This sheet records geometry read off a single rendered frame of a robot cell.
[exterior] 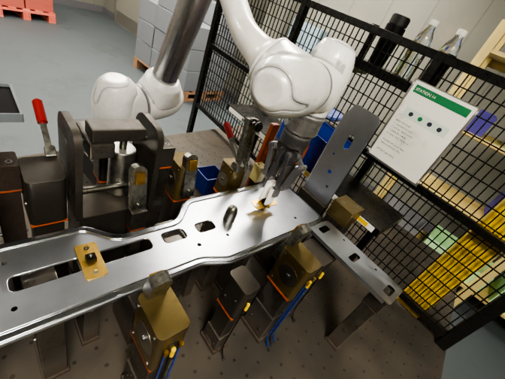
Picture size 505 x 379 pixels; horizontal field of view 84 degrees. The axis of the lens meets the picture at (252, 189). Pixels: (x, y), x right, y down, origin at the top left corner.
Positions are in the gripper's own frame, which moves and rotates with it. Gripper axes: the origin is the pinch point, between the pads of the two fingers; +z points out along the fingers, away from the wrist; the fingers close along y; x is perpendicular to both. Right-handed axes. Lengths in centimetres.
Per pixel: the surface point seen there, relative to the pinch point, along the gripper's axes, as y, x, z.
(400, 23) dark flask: -20, 62, -52
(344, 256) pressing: 24.7, 12.4, 6.7
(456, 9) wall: -82, 279, -89
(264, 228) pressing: 6.9, -5.0, 6.6
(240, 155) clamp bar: -13.8, -1.9, -3.8
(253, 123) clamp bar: -14.5, -0.8, -14.1
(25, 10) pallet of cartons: -537, 20, 95
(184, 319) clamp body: 20.7, -38.6, 2.0
